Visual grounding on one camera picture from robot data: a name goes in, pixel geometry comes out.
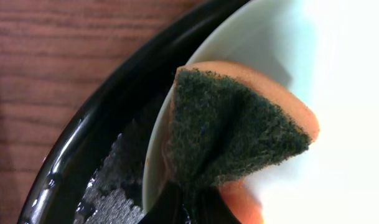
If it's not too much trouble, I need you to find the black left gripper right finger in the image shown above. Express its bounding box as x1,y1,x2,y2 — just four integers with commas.
194,187,240,224

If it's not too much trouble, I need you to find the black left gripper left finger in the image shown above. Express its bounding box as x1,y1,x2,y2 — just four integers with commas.
139,181,189,224

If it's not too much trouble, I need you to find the orange green sponge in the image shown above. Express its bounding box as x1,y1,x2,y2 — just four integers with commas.
163,61,320,223

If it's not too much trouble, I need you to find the light green plate top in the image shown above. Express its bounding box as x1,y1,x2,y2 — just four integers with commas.
141,0,379,224

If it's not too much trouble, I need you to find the round black tray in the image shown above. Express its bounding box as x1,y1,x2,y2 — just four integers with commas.
18,0,245,223

